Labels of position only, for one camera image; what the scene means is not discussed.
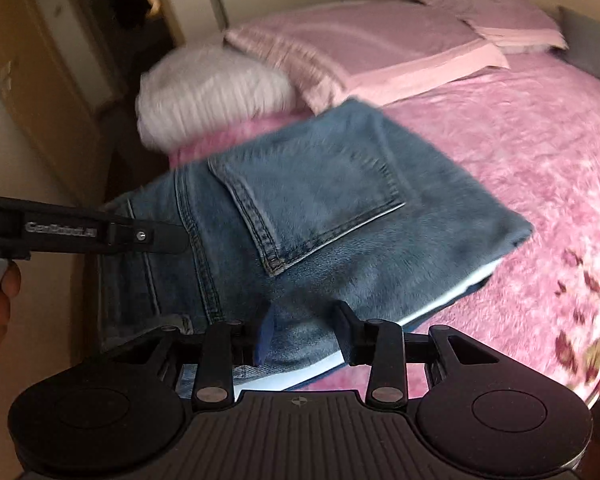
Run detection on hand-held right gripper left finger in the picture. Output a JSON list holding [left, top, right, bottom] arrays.
[[105, 315, 277, 408]]

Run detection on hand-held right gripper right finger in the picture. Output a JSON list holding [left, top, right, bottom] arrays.
[[332, 301, 501, 406]]

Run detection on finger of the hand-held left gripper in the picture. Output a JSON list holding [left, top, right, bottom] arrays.
[[105, 217, 190, 256]]

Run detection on blue jeans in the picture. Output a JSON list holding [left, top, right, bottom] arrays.
[[97, 97, 535, 396]]

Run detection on white folded garment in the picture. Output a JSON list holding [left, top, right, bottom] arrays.
[[280, 260, 498, 391]]

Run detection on wooden door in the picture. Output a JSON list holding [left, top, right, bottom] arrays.
[[0, 0, 126, 201]]

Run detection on white striped pillow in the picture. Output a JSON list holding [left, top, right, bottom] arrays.
[[135, 45, 306, 153]]

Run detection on pink floral blanket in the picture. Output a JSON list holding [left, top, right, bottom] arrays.
[[167, 50, 600, 406]]

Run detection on pink pillow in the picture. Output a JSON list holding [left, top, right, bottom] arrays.
[[392, 0, 568, 55], [223, 0, 511, 113]]

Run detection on grey-blue cushion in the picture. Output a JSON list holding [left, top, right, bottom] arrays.
[[555, 6, 600, 93]]

